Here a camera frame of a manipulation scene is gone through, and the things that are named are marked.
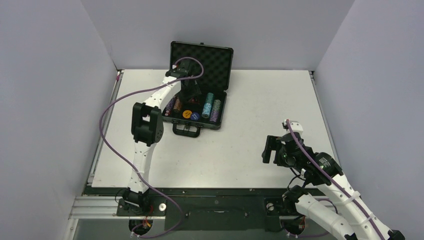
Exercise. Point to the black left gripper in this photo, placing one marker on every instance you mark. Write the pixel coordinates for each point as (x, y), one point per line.
(194, 91)

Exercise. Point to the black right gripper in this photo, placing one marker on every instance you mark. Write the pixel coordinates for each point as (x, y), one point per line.
(273, 149)

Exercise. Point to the yellow round button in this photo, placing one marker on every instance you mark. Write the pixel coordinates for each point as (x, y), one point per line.
(187, 114)

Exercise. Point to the purple chip stack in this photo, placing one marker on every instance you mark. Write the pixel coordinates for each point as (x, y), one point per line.
(170, 104)
(214, 116)

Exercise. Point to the blue round button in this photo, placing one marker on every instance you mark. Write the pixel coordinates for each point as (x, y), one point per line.
(195, 116)

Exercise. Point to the triangular all-in button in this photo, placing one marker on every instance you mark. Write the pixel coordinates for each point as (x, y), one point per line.
(194, 100)

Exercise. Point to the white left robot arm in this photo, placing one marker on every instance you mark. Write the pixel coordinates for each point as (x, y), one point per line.
(147, 129)

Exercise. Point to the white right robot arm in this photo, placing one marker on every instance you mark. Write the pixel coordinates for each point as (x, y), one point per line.
(351, 219)

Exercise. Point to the black poker case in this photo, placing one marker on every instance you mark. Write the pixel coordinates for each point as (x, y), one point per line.
(217, 63)

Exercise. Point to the teal chip stack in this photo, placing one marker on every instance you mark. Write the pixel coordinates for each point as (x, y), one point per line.
(209, 98)

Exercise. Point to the light blue chip stack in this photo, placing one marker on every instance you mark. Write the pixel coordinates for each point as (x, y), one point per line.
(206, 112)

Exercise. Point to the green-grey chip stack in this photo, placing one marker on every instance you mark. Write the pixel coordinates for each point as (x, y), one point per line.
(216, 105)

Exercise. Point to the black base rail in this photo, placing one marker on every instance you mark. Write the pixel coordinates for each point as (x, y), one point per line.
(233, 209)

